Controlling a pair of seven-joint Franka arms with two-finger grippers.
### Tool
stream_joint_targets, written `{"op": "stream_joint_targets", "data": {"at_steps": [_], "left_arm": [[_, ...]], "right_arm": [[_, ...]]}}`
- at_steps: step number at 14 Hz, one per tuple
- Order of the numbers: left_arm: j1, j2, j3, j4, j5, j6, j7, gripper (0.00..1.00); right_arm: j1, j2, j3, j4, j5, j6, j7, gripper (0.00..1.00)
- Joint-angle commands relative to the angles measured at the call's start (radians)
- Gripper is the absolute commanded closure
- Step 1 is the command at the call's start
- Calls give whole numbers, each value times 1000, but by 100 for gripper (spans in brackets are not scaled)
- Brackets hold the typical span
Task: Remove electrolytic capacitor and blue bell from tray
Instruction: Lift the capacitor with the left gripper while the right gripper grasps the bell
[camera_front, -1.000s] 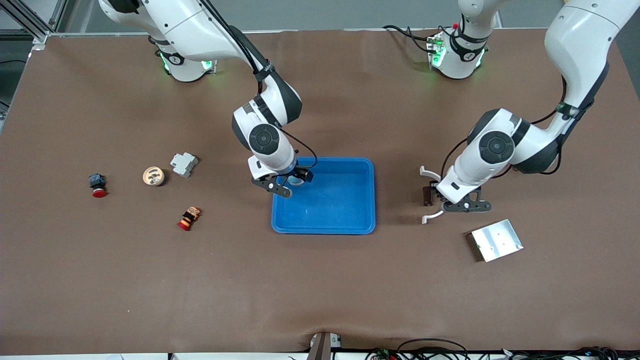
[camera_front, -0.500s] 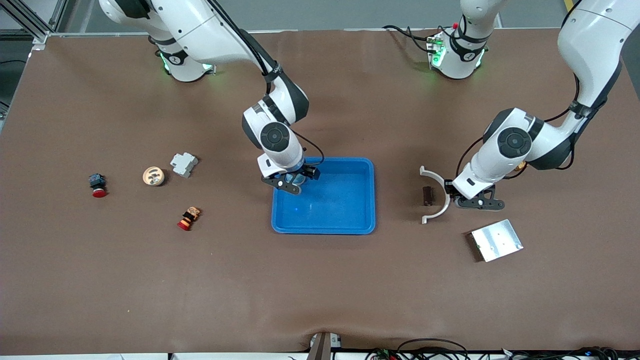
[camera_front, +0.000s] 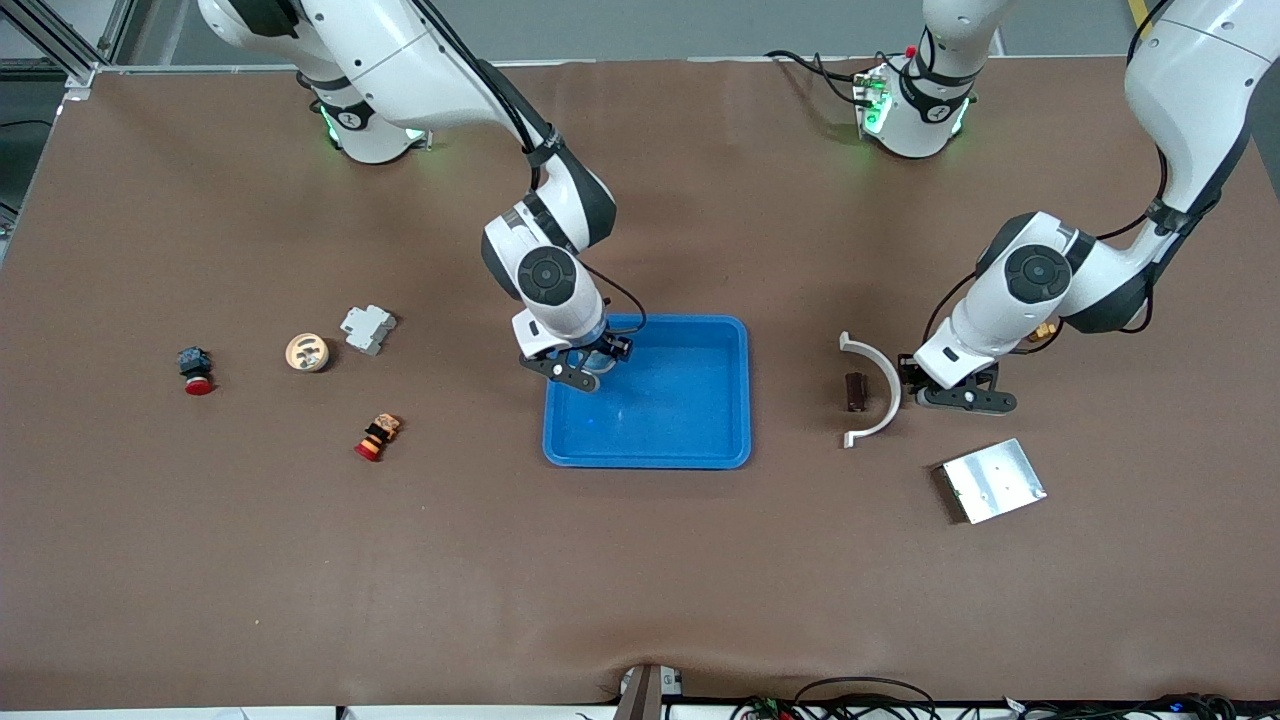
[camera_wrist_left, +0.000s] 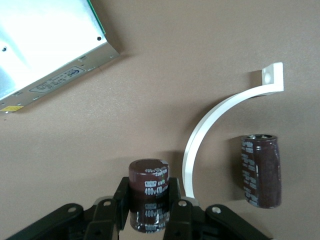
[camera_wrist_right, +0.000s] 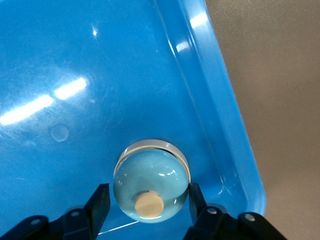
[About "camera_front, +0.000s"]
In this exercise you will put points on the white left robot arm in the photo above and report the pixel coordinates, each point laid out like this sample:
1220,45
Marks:
1190,80

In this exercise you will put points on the white curved plastic bracket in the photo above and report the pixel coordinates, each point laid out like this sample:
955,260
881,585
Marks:
895,392

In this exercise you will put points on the silver metal plate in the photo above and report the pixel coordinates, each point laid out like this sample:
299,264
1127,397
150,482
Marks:
995,482

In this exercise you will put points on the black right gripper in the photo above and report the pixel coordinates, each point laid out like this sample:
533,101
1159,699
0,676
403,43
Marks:
603,348

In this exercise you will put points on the brown cylindrical capacitor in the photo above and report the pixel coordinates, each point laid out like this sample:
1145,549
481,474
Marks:
856,392

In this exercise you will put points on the red mushroom push button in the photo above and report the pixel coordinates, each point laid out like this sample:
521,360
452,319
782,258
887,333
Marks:
195,362

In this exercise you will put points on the white circuit breaker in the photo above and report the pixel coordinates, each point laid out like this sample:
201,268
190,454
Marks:
367,328

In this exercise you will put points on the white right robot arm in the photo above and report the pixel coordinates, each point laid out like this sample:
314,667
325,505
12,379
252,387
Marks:
400,60

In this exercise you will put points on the light blue call bell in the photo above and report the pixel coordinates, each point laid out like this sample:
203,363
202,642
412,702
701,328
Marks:
600,367
307,352

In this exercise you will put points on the blue plastic tray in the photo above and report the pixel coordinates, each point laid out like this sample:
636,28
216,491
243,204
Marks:
660,420

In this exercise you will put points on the aluminium frame profile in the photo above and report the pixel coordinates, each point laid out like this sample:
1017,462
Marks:
80,72

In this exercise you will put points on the orange emergency stop switch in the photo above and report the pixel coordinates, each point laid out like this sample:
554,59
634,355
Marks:
378,436

